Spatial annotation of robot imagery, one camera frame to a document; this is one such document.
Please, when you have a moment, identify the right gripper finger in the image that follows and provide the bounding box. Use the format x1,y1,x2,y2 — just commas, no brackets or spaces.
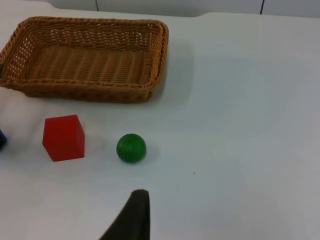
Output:
98,189,151,240

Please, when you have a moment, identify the blue cube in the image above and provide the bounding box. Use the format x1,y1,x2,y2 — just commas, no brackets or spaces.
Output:
0,128,8,152

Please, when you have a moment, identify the red cube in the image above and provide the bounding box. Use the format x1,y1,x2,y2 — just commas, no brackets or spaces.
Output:
42,114,86,163

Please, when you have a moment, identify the brown wicker basket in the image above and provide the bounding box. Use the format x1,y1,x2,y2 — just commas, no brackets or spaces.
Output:
0,16,170,104

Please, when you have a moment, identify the green ball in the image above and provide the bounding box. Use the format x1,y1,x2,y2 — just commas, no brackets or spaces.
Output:
116,133,147,164

